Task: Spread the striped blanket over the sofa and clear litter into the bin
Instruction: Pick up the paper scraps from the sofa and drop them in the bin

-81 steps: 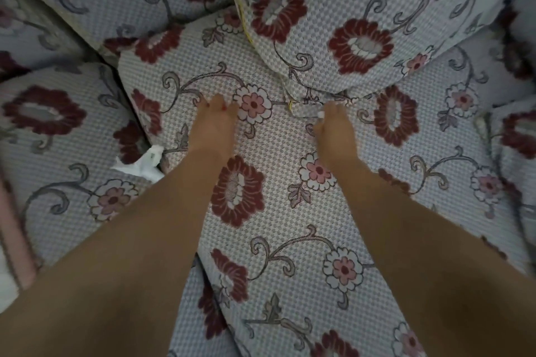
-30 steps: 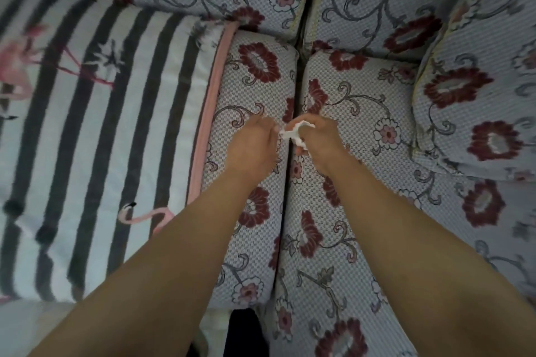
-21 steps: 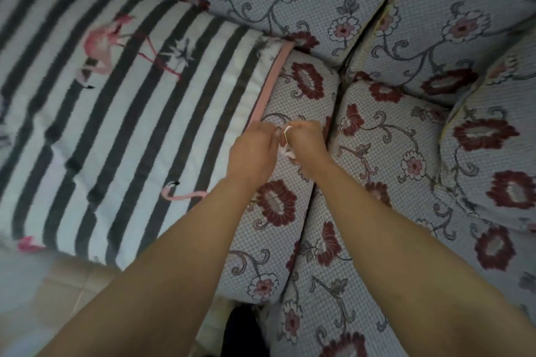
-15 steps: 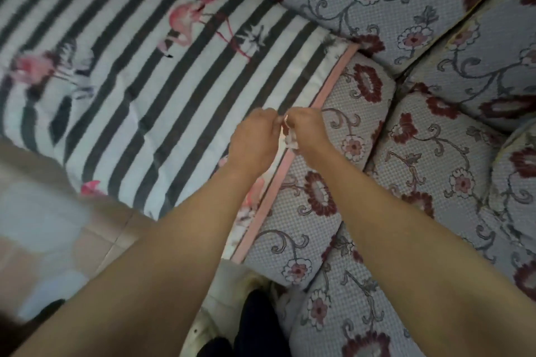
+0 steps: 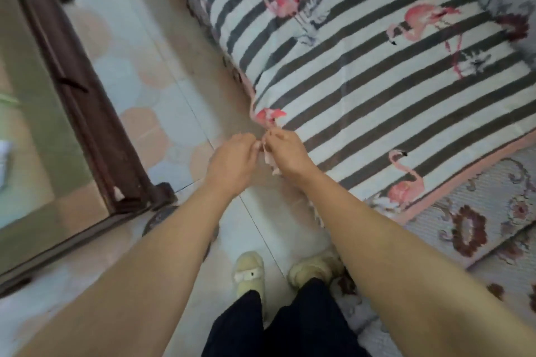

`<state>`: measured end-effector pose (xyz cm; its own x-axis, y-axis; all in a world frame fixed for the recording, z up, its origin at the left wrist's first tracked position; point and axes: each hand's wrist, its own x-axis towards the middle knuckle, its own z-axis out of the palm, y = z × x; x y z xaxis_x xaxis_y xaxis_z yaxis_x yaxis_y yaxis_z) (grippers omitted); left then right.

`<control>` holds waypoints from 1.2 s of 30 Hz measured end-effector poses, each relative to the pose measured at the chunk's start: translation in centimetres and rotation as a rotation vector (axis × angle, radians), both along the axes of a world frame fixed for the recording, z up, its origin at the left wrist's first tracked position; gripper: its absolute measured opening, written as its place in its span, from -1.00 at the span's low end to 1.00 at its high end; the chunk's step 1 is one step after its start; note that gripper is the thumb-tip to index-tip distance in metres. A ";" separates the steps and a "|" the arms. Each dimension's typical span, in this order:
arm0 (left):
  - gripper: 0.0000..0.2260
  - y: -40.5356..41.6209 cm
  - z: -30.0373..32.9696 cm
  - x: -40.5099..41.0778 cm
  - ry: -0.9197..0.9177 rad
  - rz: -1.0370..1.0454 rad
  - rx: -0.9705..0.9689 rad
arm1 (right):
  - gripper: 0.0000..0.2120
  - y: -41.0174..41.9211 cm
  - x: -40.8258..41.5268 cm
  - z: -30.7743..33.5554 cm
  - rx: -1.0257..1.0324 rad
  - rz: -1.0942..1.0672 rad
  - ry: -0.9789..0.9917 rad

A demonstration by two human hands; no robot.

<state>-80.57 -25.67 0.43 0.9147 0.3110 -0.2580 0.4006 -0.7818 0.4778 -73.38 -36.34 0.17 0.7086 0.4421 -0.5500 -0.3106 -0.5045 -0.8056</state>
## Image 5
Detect person's right hand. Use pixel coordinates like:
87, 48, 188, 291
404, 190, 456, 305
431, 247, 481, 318
262, 127, 320, 182

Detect person's left hand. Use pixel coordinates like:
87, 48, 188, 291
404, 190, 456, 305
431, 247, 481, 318
204, 133, 262, 196

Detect grey white striped flamingo blanket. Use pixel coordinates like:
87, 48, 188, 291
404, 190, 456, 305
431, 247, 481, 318
169, 0, 536, 228

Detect grey floral sofa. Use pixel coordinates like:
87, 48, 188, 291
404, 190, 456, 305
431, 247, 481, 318
155, 0, 536, 357

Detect person's left forearm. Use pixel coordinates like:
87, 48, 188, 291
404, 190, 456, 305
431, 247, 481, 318
16, 185, 240, 357

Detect person's right forearm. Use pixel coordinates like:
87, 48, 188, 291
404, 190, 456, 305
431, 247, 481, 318
293, 170, 536, 357

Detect dark wood glass coffee table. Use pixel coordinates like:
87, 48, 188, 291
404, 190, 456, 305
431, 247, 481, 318
0, 0, 178, 299

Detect dark navy trousers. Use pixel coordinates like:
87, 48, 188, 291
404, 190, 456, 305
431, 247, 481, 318
200, 278, 371, 357

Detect beige strap sandal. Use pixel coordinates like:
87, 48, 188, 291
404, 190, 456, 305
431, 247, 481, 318
232, 250, 266, 299
288, 250, 346, 290

